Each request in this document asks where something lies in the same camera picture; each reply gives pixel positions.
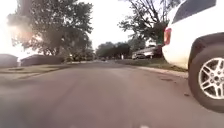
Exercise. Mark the pale concrete kerb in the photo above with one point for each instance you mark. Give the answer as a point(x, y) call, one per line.
point(160, 70)

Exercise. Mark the tree with bare branches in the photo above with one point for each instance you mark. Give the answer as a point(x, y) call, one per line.
point(150, 20)

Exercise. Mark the grass verge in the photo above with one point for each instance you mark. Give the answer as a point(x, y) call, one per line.
point(150, 63)
point(30, 69)

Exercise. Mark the parked vehicle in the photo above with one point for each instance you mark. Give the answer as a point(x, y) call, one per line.
point(145, 52)

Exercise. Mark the large leafy tree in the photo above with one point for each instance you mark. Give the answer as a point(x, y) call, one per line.
point(56, 26)

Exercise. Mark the white car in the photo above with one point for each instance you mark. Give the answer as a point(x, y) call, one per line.
point(190, 36)

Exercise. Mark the row of trees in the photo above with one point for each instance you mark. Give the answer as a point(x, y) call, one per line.
point(113, 50)

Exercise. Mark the grey asphalt road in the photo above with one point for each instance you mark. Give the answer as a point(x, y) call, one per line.
point(100, 93)

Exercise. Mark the low building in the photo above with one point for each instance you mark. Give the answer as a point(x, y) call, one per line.
point(40, 60)

